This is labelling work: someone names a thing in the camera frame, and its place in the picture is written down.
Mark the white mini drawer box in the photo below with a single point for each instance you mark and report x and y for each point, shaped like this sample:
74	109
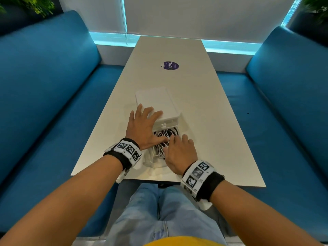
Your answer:
156	99

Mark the person's right hand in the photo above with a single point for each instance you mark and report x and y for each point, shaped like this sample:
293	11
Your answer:
180	156

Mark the blue sofa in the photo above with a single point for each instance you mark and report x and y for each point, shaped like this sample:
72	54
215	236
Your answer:
46	87
289	112

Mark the person's left hand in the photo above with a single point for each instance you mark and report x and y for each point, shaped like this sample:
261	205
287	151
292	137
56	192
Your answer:
141	130

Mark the cyan wall light strips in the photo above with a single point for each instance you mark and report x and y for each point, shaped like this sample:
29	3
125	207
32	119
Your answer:
107	39

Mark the yellow shirt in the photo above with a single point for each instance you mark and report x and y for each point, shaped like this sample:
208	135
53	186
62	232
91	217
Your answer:
179	242

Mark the light blue jeans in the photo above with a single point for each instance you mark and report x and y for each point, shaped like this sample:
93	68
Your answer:
143	215

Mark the round purple sticker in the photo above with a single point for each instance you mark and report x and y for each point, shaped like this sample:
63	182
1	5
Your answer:
171	65

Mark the black marker wristband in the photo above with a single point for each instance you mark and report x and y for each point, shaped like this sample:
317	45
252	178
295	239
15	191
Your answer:
212	187
120	157

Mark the person's right forearm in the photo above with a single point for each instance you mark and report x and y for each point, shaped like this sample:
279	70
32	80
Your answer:
256	220

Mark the green artificial plant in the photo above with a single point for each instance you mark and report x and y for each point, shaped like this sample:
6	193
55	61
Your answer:
38	5
317	5

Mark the person's left forearm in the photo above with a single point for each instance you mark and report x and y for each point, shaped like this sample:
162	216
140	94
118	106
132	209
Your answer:
56	202

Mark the white table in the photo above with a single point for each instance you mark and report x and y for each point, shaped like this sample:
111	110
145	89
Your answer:
205	125

